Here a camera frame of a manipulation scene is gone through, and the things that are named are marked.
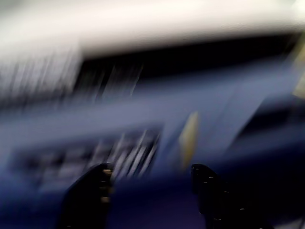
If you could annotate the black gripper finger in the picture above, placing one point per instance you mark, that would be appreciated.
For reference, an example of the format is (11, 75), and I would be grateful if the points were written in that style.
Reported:
(219, 202)
(85, 200)

